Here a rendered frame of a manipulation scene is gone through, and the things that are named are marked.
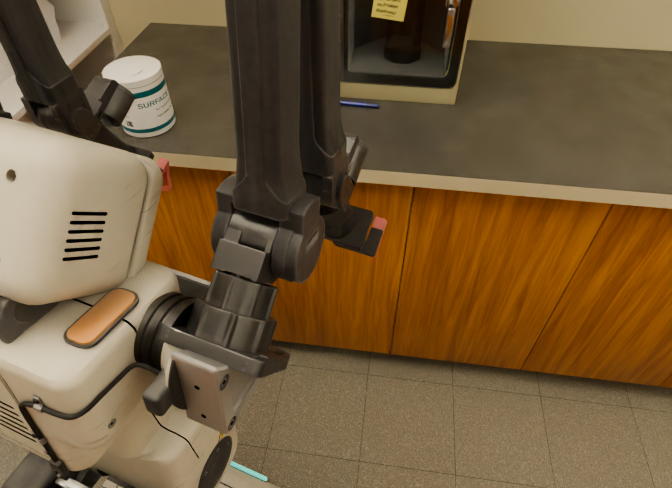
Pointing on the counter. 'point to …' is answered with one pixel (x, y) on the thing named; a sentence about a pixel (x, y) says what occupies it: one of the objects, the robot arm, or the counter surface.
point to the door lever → (449, 21)
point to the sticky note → (390, 2)
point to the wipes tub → (148, 68)
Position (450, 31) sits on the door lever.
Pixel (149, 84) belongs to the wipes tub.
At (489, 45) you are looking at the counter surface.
